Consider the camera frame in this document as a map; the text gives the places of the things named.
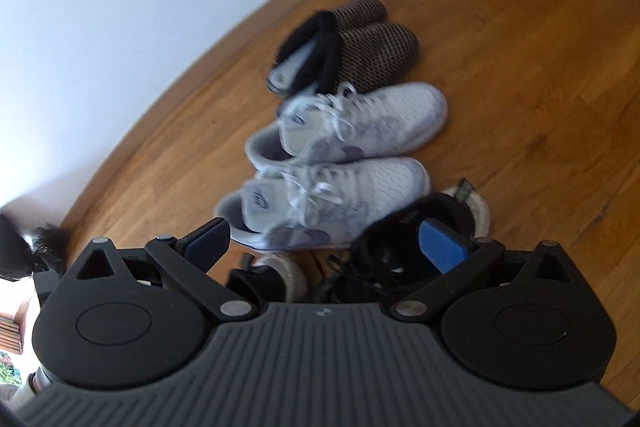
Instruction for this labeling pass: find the black rope-soled shoe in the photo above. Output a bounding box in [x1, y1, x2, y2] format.
[227, 252, 308, 304]
[310, 179, 491, 305]

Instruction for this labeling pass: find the brown checked furry slipper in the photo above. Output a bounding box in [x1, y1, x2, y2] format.
[265, 21, 421, 98]
[279, 0, 390, 54]

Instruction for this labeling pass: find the black furry object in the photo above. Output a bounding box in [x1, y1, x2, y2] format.
[0, 214, 68, 283]

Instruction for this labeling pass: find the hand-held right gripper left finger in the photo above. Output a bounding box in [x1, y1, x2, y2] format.
[62, 217, 258, 323]

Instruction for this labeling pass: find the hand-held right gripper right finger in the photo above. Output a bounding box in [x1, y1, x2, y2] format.
[391, 217, 583, 323]

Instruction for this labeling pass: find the white grey lace-up sneaker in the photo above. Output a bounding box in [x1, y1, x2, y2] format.
[214, 157, 432, 253]
[245, 82, 448, 170]

